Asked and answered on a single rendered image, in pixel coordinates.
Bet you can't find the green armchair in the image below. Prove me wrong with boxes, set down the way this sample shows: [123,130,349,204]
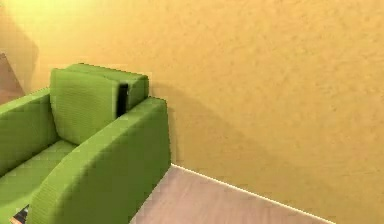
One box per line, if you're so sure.
[0,62,172,224]

